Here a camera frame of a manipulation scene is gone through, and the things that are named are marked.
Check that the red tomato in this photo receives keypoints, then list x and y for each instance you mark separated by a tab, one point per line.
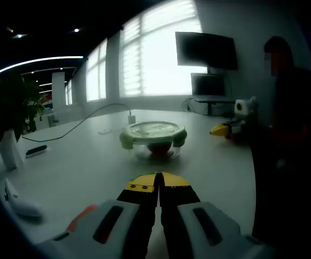
159	149

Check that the clear glass container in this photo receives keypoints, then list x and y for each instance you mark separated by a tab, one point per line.
139	152

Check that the white charger plug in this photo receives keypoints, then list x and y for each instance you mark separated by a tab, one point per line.
131	119

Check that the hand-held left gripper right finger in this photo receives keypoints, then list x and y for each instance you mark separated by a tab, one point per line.
188	215

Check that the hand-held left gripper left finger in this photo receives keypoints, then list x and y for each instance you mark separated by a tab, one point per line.
129	215

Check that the red blue wall graphic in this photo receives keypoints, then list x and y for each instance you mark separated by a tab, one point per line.
47	101

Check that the curved ceiling light strip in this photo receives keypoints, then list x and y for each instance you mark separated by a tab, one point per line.
36	60

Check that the white plant pot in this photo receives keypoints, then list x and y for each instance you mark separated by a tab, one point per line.
9	151

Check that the monitor stand shelf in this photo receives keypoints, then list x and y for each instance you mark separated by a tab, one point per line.
212	99

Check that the large bright window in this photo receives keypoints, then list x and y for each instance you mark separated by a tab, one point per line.
158	54

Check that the green leafy plant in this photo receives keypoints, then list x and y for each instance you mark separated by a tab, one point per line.
9	108

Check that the small black monitor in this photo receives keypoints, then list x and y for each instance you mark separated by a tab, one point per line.
208	85

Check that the white rounded device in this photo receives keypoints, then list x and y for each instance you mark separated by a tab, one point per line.
28	209
9	191

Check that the person's dark clothed body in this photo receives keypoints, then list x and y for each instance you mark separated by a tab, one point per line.
293	167

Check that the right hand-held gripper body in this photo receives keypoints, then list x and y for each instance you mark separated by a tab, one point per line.
246	108

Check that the large black wall screen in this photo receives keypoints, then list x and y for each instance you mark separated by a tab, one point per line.
206	50

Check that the black phone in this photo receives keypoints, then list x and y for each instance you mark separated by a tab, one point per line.
36	150

